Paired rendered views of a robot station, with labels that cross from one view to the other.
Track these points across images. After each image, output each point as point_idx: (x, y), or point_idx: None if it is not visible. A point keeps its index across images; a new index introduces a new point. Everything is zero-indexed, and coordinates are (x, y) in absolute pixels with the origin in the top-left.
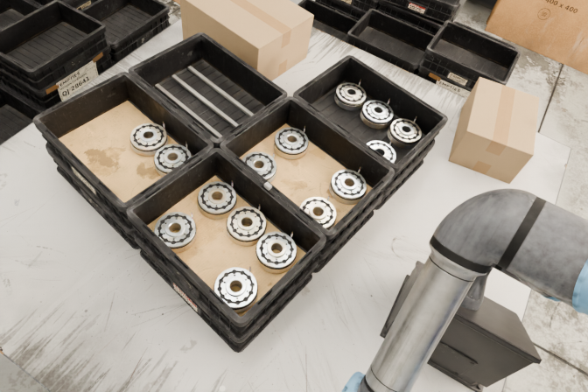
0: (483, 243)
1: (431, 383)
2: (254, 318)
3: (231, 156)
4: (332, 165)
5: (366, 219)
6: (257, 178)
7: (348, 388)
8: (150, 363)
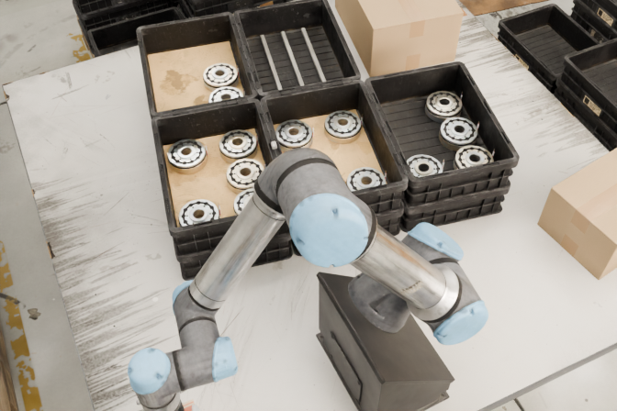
0: (270, 179)
1: (332, 400)
2: (192, 242)
3: (263, 110)
4: (369, 162)
5: None
6: (271, 136)
7: (182, 284)
8: (118, 253)
